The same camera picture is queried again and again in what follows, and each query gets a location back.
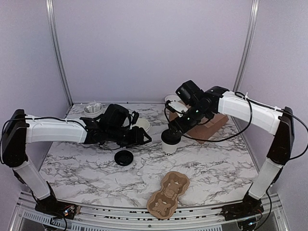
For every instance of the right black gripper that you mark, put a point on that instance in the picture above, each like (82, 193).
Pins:
(183, 127)

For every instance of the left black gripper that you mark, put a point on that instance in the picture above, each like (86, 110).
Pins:
(137, 137)

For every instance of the stack of white paper cups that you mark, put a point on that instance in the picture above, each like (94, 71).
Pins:
(143, 123)

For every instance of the brown paper bag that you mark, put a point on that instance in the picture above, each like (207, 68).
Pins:
(209, 129)

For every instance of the black plastic cup lid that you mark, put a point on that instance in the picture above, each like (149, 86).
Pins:
(123, 158)

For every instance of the single white paper cup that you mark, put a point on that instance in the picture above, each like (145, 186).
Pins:
(169, 149)

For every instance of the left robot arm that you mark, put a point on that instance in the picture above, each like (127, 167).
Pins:
(23, 129)

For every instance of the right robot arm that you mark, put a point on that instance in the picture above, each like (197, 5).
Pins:
(276, 121)

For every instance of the orange bowl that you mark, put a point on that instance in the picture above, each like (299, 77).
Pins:
(172, 98)

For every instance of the white canister with stirrers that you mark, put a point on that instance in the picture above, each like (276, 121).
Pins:
(93, 109)

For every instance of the brown cardboard cup carrier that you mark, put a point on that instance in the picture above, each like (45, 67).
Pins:
(164, 202)

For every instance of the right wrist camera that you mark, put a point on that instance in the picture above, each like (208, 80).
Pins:
(188, 94)

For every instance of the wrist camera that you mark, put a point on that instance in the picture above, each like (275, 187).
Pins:
(188, 94)
(117, 116)

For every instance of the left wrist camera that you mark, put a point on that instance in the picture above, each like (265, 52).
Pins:
(117, 116)

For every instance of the right aluminium frame post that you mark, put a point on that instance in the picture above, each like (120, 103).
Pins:
(247, 44)

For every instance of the aluminium frame post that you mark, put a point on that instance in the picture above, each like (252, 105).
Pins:
(247, 44)
(58, 56)

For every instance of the aluminium front rail base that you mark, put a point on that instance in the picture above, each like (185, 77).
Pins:
(108, 218)

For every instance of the left aluminium frame post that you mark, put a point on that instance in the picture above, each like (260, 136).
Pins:
(58, 56)

